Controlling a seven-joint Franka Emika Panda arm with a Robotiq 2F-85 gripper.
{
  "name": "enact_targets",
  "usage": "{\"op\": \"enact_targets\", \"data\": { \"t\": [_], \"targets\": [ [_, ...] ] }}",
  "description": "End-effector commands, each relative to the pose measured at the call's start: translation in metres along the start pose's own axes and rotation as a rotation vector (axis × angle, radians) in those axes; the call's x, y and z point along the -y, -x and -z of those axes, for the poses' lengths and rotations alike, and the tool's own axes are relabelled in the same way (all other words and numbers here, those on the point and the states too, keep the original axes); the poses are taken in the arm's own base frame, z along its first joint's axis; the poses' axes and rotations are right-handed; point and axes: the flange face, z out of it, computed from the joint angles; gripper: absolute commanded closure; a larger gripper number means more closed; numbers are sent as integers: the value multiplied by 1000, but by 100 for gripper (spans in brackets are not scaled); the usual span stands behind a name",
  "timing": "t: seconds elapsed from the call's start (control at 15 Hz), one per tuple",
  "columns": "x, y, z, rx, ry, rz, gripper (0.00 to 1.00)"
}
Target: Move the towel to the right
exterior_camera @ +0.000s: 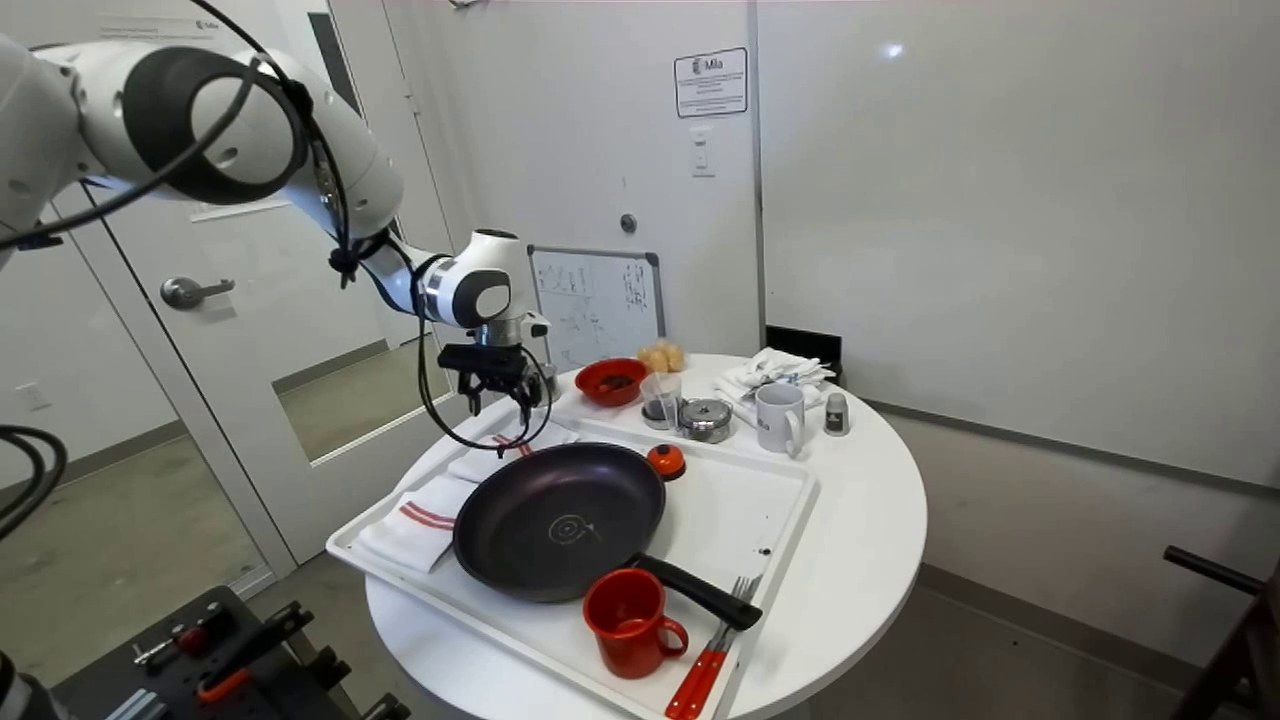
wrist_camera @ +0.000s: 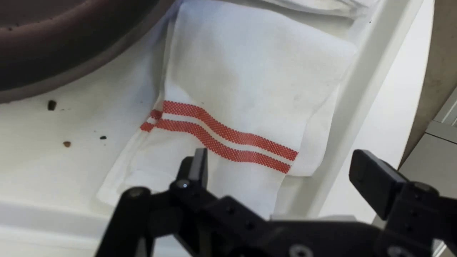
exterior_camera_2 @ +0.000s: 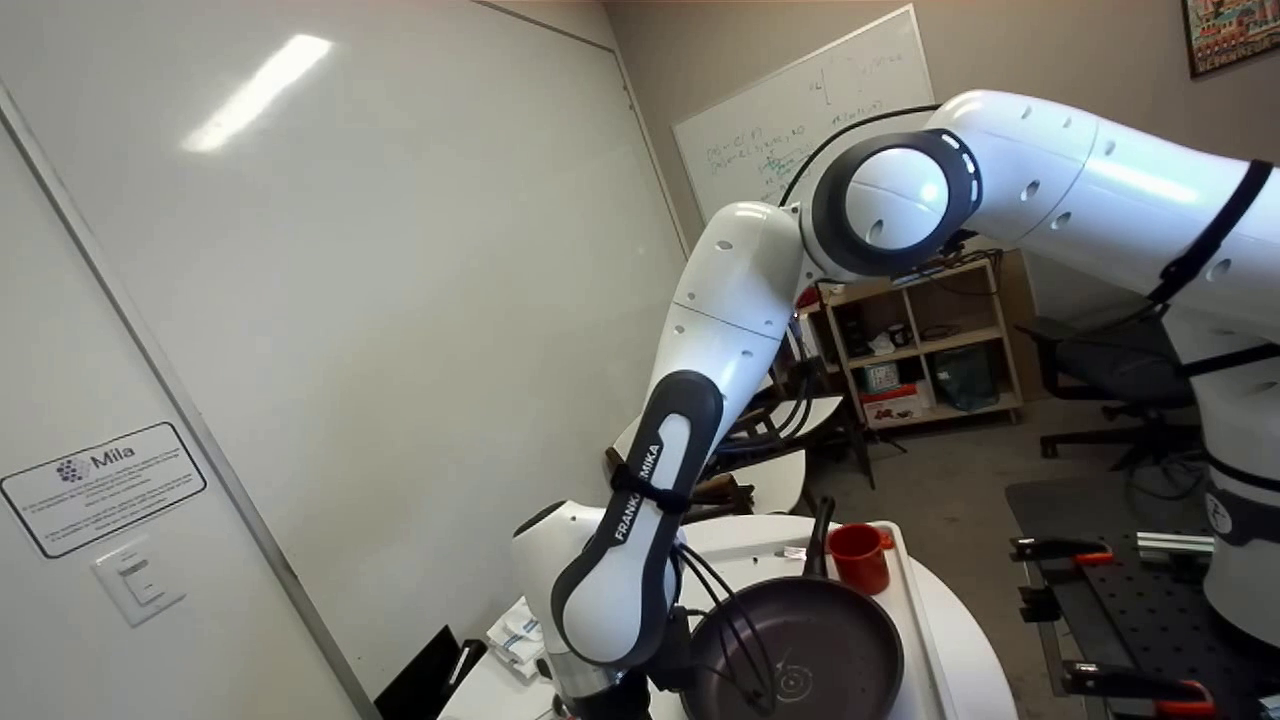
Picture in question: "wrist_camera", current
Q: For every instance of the black frying pan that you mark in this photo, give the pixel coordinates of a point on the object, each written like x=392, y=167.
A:
x=58, y=37

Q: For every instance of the white plastic tray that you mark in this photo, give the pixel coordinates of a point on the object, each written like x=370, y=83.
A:
x=48, y=180

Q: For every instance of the white red-striped towel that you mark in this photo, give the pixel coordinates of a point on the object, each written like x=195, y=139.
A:
x=323, y=6
x=247, y=71

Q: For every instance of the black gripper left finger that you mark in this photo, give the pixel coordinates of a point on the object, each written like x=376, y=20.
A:
x=162, y=204

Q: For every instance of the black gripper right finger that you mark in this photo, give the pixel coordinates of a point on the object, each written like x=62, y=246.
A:
x=380, y=186

